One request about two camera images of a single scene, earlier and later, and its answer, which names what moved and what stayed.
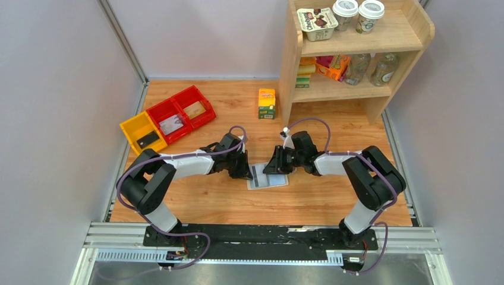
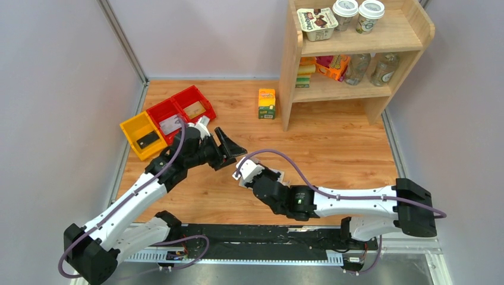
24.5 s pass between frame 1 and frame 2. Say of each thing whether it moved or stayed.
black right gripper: moved
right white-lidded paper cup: stayed
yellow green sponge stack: stayed
